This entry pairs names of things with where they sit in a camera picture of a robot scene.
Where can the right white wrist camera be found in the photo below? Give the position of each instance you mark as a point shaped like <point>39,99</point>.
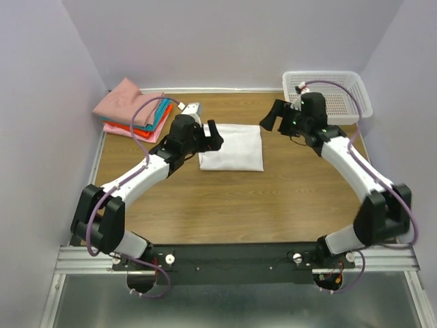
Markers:
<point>301,89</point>

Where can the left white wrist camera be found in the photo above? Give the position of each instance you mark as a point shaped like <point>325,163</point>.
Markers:
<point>194,110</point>

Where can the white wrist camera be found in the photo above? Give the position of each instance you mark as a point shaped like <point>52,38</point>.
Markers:
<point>301,89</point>
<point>194,110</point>

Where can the white plastic basket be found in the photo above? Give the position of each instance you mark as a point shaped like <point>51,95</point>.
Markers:
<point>346,97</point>

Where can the teal folded shirt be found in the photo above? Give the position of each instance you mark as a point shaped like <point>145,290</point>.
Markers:
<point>147,120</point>

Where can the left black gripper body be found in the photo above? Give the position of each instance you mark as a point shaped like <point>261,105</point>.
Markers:
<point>201,143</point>

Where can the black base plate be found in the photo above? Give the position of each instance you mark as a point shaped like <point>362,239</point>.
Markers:
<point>232,264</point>

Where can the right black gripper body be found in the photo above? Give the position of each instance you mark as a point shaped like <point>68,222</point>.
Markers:
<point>289,115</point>

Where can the orange folded shirt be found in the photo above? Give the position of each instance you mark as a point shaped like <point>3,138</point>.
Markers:
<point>163,113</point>

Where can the dusty pink folded shirt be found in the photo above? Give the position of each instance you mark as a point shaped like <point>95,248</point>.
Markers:
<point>122,102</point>

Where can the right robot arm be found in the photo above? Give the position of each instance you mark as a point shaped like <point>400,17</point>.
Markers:
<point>385,207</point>

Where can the light pink folded shirt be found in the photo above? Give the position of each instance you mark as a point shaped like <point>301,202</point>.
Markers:
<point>142,135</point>

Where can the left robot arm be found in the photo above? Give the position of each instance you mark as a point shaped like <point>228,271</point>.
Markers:
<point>99,219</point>

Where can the white t shirt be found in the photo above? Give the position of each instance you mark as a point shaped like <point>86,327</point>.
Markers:
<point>241,150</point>

